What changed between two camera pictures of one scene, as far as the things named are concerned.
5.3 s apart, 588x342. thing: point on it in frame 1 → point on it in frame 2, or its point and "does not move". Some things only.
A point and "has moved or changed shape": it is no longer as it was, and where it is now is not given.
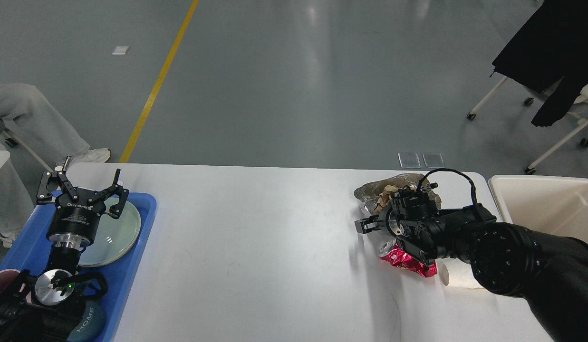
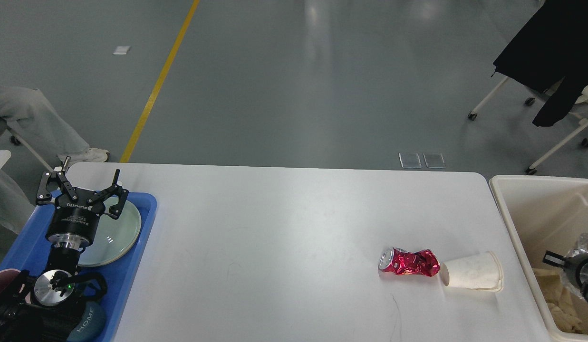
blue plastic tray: [30, 250] does not move
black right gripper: [370, 223] → [583, 268]
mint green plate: [115, 237] does not move
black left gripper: [74, 218] does not move
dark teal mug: [91, 327] does not move
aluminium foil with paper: [376, 195] has moved or changed shape
